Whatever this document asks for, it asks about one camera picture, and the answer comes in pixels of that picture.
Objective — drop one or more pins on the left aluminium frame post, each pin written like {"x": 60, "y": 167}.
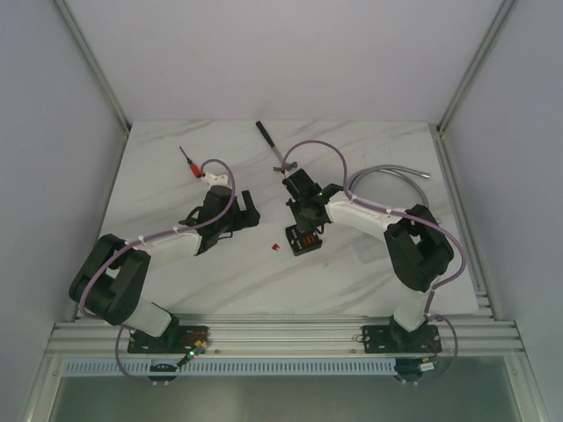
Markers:
{"x": 75, "y": 32}

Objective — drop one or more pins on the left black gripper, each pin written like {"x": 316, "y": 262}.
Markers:
{"x": 240, "y": 215}

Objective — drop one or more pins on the slotted grey cable duct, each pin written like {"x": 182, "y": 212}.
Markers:
{"x": 92, "y": 367}

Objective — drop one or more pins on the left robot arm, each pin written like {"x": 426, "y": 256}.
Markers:
{"x": 110, "y": 282}

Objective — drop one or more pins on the black fuse box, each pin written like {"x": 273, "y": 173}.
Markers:
{"x": 302, "y": 242}

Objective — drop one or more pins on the aluminium frame post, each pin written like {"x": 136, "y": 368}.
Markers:
{"x": 477, "y": 62}
{"x": 75, "y": 32}

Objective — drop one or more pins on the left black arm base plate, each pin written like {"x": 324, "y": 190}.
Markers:
{"x": 176, "y": 340}

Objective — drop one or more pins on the red handled screwdriver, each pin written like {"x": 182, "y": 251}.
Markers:
{"x": 194, "y": 168}

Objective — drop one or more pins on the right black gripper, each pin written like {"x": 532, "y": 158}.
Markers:
{"x": 302, "y": 225}

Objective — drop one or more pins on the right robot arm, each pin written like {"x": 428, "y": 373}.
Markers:
{"x": 419, "y": 252}

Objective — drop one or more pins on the right aluminium frame post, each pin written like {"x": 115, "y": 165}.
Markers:
{"x": 477, "y": 62}

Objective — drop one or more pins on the aluminium mounting rail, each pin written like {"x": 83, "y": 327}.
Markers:
{"x": 287, "y": 336}

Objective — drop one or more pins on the black handled claw hammer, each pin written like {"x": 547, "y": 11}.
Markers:
{"x": 283, "y": 165}

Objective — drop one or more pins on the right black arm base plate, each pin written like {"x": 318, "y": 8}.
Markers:
{"x": 393, "y": 339}

